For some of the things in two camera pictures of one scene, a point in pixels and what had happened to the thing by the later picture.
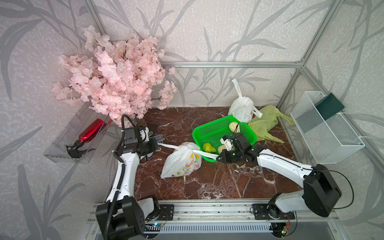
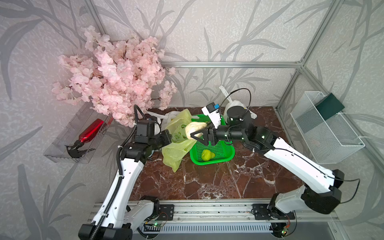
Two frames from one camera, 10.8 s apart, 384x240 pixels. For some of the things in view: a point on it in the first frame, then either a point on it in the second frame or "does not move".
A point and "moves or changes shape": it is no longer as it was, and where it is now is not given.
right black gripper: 224,154 → 206,134
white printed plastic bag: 242,108 → 235,103
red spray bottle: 89,135 does not move
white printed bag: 185,159 → 162,120
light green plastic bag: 262,126 → 173,153
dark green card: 329,106 does not move
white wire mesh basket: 329,141 does not move
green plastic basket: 210,135 moves or changes shape
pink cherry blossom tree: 120,80 does not move
